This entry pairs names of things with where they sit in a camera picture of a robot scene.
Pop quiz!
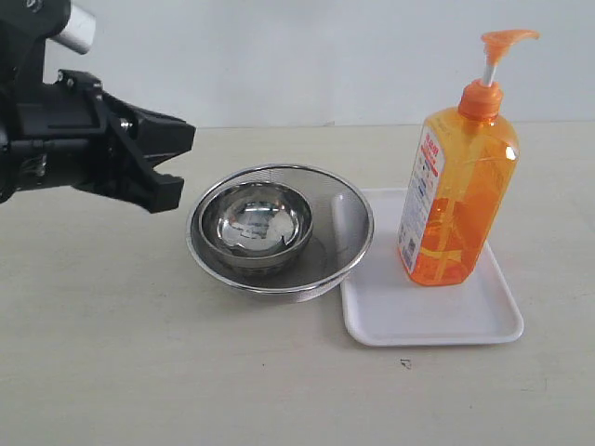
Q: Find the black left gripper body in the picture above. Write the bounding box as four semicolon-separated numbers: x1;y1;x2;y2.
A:
1;70;139;202

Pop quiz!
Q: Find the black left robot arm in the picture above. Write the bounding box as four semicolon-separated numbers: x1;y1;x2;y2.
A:
1;1;195;214

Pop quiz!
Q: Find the small stainless steel bowl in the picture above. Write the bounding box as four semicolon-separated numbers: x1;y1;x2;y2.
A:
198;181;313;273

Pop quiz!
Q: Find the steel mesh strainer basket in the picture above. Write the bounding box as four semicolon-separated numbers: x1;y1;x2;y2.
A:
186;164;375;302

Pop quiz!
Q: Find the white rectangular plastic tray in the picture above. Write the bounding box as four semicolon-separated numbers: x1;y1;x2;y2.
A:
340;189;524;347

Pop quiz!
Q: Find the orange pump soap bottle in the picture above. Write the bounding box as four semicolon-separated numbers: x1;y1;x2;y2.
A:
397;30;540;286

